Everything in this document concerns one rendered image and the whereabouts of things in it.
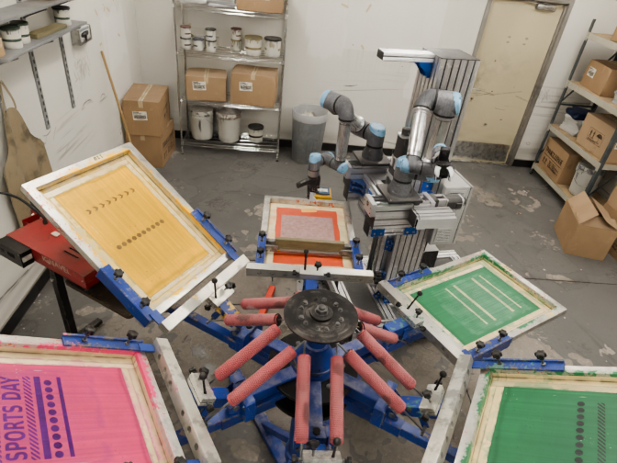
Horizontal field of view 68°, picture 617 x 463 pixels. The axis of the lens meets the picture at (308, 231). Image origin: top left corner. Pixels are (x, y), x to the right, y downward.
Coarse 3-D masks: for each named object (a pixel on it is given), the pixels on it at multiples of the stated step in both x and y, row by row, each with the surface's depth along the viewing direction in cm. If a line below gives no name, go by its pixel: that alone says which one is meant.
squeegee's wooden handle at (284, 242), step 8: (280, 240) 262; (288, 240) 262; (296, 240) 262; (304, 240) 263; (312, 240) 264; (320, 240) 265; (328, 240) 265; (280, 248) 265; (288, 248) 265; (296, 248) 265; (304, 248) 265; (312, 248) 265; (320, 248) 265; (328, 248) 266; (336, 248) 266
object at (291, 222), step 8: (280, 208) 309; (288, 208) 311; (280, 216) 301; (288, 216) 302; (296, 216) 303; (304, 216) 304; (280, 224) 293; (288, 224) 294; (296, 224) 295; (304, 224) 296; (280, 232) 285; (288, 232) 286; (296, 232) 287; (304, 232) 288; (280, 256) 265; (288, 256) 266; (296, 256) 266; (304, 256) 267; (288, 264) 260; (296, 264) 261
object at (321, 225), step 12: (312, 216) 305; (324, 216) 306; (336, 216) 308; (312, 228) 293; (324, 228) 294; (336, 228) 296; (336, 240) 285; (312, 264) 262; (324, 264) 263; (336, 264) 264
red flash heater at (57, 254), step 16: (32, 224) 242; (48, 224) 243; (16, 240) 230; (32, 240) 231; (48, 240) 233; (64, 240) 234; (48, 256) 222; (64, 256) 223; (80, 256) 224; (64, 272) 220; (80, 272) 215; (96, 272) 219
